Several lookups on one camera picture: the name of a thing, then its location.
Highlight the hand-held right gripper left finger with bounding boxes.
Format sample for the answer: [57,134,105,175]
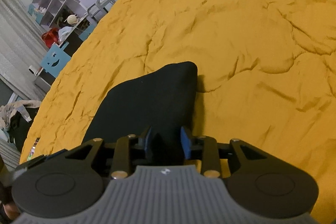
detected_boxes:
[65,126,153,179]

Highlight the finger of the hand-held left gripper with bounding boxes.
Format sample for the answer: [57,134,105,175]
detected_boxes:
[15,149,67,171]

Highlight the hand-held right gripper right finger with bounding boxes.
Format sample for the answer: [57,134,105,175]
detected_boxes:
[180,126,266,179]

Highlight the black pants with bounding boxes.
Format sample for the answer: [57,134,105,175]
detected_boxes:
[81,61,198,161]

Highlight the pile of clothes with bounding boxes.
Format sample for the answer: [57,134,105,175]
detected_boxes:
[0,100,41,144]

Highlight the small white device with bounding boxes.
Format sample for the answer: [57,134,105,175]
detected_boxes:
[28,65,43,76]

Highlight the blue smiley face chair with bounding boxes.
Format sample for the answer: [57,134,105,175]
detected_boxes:
[40,42,72,75]

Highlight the white curtain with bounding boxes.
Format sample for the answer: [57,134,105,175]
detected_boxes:
[0,0,51,99]

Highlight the red bag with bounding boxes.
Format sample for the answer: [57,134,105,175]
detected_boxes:
[42,28,60,46]

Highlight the yellow quilt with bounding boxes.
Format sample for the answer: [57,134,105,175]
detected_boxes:
[20,0,336,224]

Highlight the desk with blue drawer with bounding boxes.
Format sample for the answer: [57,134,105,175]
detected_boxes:
[34,16,98,88]

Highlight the white plastic bag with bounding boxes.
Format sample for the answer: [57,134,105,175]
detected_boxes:
[58,25,73,38]

